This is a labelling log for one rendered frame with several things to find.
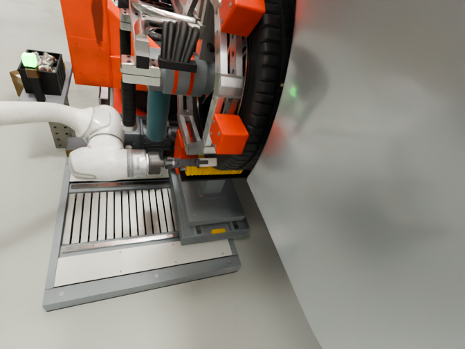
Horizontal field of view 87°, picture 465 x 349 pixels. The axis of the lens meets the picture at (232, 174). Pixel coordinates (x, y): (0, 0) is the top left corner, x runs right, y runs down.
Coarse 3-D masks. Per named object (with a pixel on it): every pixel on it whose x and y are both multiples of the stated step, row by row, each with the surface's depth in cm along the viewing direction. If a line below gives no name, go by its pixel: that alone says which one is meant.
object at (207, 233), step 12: (180, 192) 137; (180, 204) 131; (180, 216) 124; (180, 228) 122; (192, 228) 122; (204, 228) 126; (216, 228) 128; (228, 228) 130; (240, 228) 129; (192, 240) 121; (204, 240) 125
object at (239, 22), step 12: (228, 0) 54; (240, 0) 51; (252, 0) 52; (228, 12) 54; (240, 12) 53; (252, 12) 53; (264, 12) 54; (228, 24) 56; (240, 24) 57; (252, 24) 57
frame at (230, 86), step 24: (192, 0) 80; (216, 0) 60; (216, 24) 61; (216, 48) 62; (240, 48) 61; (216, 72) 62; (240, 72) 62; (216, 96) 63; (240, 96) 64; (192, 120) 105; (192, 144) 86
